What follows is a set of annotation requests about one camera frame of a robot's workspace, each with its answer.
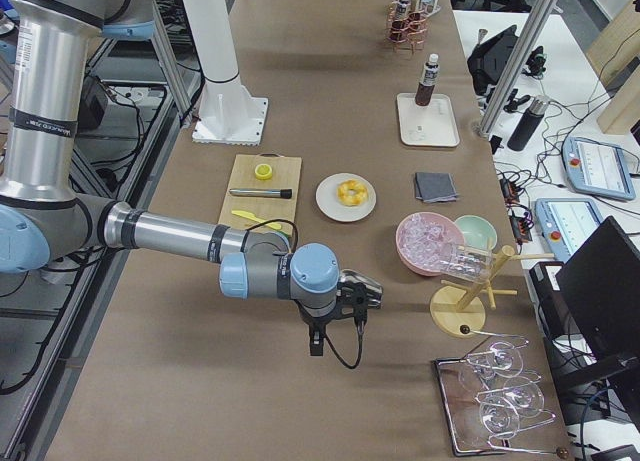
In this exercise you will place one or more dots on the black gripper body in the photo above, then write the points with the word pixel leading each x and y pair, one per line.
pixel 315 327

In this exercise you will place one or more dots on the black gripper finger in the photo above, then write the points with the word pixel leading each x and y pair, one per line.
pixel 316 341

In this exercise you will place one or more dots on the beige round plate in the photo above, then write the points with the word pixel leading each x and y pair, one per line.
pixel 329 203

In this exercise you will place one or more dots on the glazed yellow donut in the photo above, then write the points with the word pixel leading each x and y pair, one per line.
pixel 352 193

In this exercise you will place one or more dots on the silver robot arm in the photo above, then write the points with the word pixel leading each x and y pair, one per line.
pixel 43 218

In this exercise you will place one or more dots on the metal tray with glasses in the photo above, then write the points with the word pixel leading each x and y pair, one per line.
pixel 468 437

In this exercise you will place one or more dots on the white rectangular tray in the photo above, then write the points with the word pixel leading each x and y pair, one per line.
pixel 427 126

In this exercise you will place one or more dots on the brown sauce bottle on tray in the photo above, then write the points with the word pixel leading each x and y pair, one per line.
pixel 427 81

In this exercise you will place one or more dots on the pink bowl with ice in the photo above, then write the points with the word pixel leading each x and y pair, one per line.
pixel 419 238

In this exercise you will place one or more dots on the wooden mug tree stand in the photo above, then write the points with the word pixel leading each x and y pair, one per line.
pixel 457 309

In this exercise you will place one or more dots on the clear glass mug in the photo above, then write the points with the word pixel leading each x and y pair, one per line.
pixel 465 262

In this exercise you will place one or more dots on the folded grey cloth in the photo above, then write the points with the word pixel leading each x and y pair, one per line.
pixel 434 187

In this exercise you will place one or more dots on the yellow plastic knife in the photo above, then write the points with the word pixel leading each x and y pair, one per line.
pixel 250 220

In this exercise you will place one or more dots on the mint green bowl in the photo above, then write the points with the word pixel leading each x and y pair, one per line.
pixel 477 232

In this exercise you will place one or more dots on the silver black-tipped knife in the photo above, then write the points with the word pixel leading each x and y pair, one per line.
pixel 262 193

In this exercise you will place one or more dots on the half lemon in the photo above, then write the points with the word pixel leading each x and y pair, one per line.
pixel 263 171

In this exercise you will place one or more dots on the clear wine glass upper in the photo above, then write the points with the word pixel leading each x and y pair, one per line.
pixel 490 367

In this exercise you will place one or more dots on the clear wine glass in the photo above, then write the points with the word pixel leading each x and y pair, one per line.
pixel 516 407
pixel 490 367

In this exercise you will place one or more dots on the clear wine glass lower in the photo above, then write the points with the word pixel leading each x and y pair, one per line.
pixel 516 407

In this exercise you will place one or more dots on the blue teach pendant lower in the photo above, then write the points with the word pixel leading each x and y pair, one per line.
pixel 566 223

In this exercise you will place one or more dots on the blue teach pendant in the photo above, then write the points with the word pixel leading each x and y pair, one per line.
pixel 597 168
pixel 566 223

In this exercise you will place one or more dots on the black thermos bottle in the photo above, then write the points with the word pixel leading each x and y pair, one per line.
pixel 528 123

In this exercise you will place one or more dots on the black computer monitor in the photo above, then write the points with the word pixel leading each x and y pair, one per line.
pixel 600 286

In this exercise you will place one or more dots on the black device case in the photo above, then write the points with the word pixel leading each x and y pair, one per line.
pixel 489 59

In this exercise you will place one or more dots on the blue teach pendant upper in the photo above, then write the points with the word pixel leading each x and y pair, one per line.
pixel 597 168

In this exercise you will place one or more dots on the dark bottle in rack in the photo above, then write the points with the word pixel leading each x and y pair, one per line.
pixel 401 9

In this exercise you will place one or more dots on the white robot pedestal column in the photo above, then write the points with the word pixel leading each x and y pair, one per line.
pixel 227 113

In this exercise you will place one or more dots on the copper wire bottle rack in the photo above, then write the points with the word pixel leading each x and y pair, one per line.
pixel 409 35

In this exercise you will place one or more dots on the aluminium frame post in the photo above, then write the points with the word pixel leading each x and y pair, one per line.
pixel 530 32

